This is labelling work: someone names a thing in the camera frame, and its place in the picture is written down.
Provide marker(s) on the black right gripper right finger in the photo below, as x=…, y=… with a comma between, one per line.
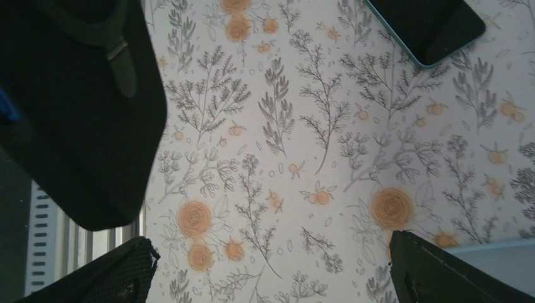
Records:
x=423, y=272

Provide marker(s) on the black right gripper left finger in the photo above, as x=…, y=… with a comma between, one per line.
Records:
x=123, y=274

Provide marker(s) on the floral patterned table mat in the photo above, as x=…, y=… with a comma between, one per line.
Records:
x=300, y=136

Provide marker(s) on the white slotted cable duct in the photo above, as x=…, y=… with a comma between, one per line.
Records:
x=42, y=230

